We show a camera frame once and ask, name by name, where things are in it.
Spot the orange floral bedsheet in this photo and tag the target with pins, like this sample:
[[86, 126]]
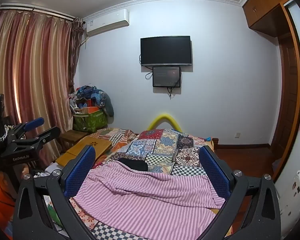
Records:
[[115, 136]]

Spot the pile of clothes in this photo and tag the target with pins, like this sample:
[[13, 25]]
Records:
[[95, 97]]

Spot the black wall television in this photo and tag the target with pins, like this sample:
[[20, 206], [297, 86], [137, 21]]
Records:
[[165, 50]]

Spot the wooden bed frame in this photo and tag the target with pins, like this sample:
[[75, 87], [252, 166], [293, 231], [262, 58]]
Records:
[[215, 143]]

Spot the wooden door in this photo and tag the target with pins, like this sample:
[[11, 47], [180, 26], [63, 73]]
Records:
[[288, 92]]

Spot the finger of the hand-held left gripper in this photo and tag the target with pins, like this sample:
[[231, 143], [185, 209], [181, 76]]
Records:
[[35, 123], [50, 132]]

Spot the patchwork printed blanket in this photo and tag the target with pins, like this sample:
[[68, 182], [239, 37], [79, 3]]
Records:
[[165, 145]]

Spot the wooden stool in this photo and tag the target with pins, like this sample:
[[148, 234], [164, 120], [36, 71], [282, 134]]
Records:
[[72, 135]]

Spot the curtain rod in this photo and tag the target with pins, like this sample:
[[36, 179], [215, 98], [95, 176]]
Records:
[[27, 8]]

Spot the yellow foam tube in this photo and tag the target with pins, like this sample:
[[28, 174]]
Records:
[[163, 117]]

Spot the striped red gold curtain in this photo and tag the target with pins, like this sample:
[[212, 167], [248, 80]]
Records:
[[27, 67]]

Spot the orange bag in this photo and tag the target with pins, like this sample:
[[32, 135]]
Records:
[[0, 205]]

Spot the white air conditioner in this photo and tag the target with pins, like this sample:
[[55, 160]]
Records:
[[107, 21]]

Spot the wooden overhead cabinet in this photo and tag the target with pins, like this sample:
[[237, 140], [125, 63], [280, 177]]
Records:
[[262, 5]]

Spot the pink striped pants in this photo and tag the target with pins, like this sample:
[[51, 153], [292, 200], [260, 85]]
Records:
[[145, 200]]

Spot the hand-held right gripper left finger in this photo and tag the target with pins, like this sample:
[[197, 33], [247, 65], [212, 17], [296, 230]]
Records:
[[80, 170]]

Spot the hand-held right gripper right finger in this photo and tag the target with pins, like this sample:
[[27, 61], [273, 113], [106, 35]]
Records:
[[215, 170]]

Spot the black cloth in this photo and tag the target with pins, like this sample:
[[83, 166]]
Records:
[[135, 165]]

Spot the white wall outlet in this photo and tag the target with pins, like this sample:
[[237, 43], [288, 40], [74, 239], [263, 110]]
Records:
[[237, 135]]

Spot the small black wall monitor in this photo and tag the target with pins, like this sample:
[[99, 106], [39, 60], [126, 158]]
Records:
[[166, 76]]

